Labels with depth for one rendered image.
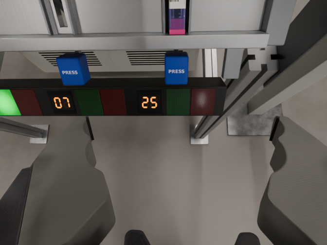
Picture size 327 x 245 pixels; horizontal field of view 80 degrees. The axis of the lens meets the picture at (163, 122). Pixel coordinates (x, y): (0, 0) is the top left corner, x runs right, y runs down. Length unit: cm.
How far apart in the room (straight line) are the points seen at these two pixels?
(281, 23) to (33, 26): 23
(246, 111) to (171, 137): 36
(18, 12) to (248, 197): 91
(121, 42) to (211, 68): 50
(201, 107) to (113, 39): 13
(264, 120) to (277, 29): 80
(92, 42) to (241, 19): 14
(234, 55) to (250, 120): 73
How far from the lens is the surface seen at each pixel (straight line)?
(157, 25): 21
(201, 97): 24
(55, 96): 28
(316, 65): 62
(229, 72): 27
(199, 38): 19
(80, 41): 21
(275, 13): 22
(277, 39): 22
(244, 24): 22
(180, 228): 92
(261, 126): 98
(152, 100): 24
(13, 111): 32
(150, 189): 90
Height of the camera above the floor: 89
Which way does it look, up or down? 77 degrees down
